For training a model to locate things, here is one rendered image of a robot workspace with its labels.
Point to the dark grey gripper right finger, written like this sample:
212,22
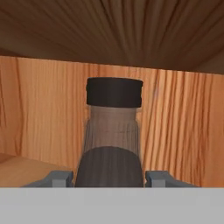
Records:
159,178

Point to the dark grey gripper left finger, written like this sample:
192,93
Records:
59,178

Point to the glass pepper shaker black cap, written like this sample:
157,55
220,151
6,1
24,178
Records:
112,140

